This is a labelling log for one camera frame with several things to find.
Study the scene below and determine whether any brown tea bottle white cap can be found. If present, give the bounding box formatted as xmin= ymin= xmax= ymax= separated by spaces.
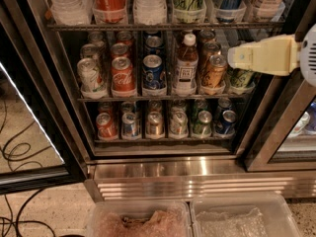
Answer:
xmin=173 ymin=33 xmax=198 ymax=96

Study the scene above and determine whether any green striped can top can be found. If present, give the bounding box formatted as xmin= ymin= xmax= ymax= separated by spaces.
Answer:
xmin=172 ymin=0 xmax=206 ymax=24

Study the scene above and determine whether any clear water bottle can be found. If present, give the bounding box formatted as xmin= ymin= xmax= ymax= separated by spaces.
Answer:
xmin=50 ymin=0 xmax=93 ymax=26
xmin=133 ymin=0 xmax=167 ymax=25

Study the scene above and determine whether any clear water bottle middle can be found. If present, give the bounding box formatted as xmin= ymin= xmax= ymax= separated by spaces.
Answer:
xmin=133 ymin=0 xmax=167 ymax=25

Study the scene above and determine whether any right closed fridge door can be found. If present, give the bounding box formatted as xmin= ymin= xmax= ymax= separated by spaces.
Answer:
xmin=245 ymin=72 xmax=316 ymax=172

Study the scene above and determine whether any steel fridge base grille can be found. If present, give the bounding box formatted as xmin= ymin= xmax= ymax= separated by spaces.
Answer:
xmin=84 ymin=157 xmax=316 ymax=201

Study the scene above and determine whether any clear water bottle left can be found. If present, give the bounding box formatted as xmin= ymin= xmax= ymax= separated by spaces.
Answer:
xmin=50 ymin=0 xmax=93 ymax=26

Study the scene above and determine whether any black floor cable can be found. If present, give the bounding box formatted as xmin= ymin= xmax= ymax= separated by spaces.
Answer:
xmin=0 ymin=99 xmax=57 ymax=237

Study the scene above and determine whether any wire shelf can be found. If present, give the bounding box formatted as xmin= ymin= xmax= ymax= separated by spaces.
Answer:
xmin=47 ymin=22 xmax=284 ymax=32
xmin=77 ymin=94 xmax=251 ymax=103

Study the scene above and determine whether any clear plastic bin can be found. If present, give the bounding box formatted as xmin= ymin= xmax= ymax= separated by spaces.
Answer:
xmin=190 ymin=192 xmax=302 ymax=237
xmin=86 ymin=199 xmax=193 ymax=237

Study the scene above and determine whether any middle wire shelf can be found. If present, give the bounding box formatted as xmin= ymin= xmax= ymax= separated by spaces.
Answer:
xmin=77 ymin=94 xmax=251 ymax=103

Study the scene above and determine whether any top wire shelf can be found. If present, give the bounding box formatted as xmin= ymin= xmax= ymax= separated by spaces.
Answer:
xmin=47 ymin=22 xmax=284 ymax=32

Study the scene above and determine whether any red coca cola can front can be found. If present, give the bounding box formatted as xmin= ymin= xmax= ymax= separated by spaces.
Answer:
xmin=111 ymin=56 xmax=136 ymax=97

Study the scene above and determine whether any orange gold can front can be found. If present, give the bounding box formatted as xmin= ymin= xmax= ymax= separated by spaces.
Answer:
xmin=199 ymin=54 xmax=227 ymax=95

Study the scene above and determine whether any white blue can bottom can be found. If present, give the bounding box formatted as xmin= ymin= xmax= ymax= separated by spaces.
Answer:
xmin=121 ymin=112 xmax=140 ymax=139

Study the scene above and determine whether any red coca cola can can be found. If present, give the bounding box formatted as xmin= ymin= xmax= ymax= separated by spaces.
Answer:
xmin=93 ymin=0 xmax=126 ymax=23
xmin=111 ymin=56 xmax=136 ymax=97

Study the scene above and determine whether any open glass fridge door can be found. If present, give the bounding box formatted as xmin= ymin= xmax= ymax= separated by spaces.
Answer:
xmin=0 ymin=0 xmax=87 ymax=195

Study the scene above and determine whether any silver patterned can bottom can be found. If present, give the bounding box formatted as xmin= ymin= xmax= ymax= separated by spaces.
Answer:
xmin=169 ymin=111 xmax=189 ymax=139

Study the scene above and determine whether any green can bottom shelf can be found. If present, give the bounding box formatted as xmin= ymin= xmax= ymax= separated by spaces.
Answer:
xmin=192 ymin=111 xmax=212 ymax=138

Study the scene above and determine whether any gold can bottom shelf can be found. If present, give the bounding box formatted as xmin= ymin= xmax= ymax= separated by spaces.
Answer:
xmin=146 ymin=112 xmax=164 ymax=139

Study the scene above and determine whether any white diet coke can front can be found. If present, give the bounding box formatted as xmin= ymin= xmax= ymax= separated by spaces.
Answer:
xmin=77 ymin=58 xmax=108 ymax=99

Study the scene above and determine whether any clear plastic bin left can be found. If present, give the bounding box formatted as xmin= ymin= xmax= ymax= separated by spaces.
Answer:
xmin=86 ymin=199 xmax=193 ymax=237

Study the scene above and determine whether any red can bottom shelf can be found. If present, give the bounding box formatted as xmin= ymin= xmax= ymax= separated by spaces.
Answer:
xmin=96 ymin=113 xmax=118 ymax=140

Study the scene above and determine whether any blue pepsi can front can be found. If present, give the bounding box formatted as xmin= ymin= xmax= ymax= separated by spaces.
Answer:
xmin=142 ymin=54 xmax=167 ymax=96

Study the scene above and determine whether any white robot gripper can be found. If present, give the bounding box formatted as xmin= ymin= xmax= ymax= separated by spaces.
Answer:
xmin=227 ymin=24 xmax=316 ymax=87

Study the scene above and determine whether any red coca cola can top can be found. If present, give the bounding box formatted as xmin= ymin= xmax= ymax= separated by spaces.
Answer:
xmin=93 ymin=0 xmax=126 ymax=23

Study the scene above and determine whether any clear plastic bin right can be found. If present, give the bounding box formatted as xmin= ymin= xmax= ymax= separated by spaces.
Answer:
xmin=190 ymin=192 xmax=302 ymax=237

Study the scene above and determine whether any green can front right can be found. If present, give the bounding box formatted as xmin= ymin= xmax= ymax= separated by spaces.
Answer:
xmin=228 ymin=69 xmax=255 ymax=95

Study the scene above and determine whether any blue can bottom shelf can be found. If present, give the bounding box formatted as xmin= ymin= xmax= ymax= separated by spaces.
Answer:
xmin=214 ymin=110 xmax=237 ymax=136

